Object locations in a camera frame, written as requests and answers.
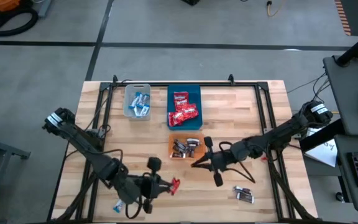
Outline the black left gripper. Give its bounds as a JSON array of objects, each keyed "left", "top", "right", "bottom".
[{"left": 133, "top": 156, "right": 175, "bottom": 214}]

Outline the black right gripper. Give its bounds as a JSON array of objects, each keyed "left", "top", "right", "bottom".
[{"left": 190, "top": 136, "right": 234, "bottom": 188}]

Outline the red candy bag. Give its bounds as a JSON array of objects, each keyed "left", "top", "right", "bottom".
[
  {"left": 175, "top": 103, "right": 195, "bottom": 113},
  {"left": 169, "top": 176, "right": 181, "bottom": 197},
  {"left": 168, "top": 111, "right": 186, "bottom": 128},
  {"left": 183, "top": 105, "right": 200, "bottom": 121},
  {"left": 173, "top": 91, "right": 190, "bottom": 106}
]

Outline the orange translucent plastic bin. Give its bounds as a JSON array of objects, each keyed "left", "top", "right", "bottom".
[{"left": 168, "top": 133, "right": 207, "bottom": 160}]

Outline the blue plastic bin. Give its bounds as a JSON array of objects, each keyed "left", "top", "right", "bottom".
[{"left": 166, "top": 84, "right": 203, "bottom": 131}]

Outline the white plastic bin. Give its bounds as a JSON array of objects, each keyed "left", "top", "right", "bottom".
[{"left": 123, "top": 83, "right": 152, "bottom": 121}]

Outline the white paper sheet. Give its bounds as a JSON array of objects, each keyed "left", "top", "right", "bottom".
[{"left": 305, "top": 126, "right": 338, "bottom": 168}]

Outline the black support beam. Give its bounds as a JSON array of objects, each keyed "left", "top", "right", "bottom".
[{"left": 299, "top": 119, "right": 345, "bottom": 153}]

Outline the grey desk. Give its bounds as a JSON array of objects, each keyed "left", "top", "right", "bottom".
[
  {"left": 323, "top": 54, "right": 358, "bottom": 138},
  {"left": 334, "top": 134, "right": 358, "bottom": 213}
]

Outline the orange shop vacuum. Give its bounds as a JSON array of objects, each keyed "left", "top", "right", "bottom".
[{"left": 0, "top": 0, "right": 22, "bottom": 12}]

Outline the black aluminium table frame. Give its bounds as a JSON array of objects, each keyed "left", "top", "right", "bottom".
[{"left": 47, "top": 73, "right": 318, "bottom": 224}]

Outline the yellow cable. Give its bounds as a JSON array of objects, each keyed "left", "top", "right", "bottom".
[{"left": 266, "top": 0, "right": 287, "bottom": 17}]

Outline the black diagonal post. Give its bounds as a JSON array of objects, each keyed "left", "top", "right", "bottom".
[{"left": 336, "top": 26, "right": 358, "bottom": 68}]

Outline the black vacuum hose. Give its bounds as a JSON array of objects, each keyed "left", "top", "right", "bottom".
[{"left": 0, "top": 5, "right": 39, "bottom": 37}]

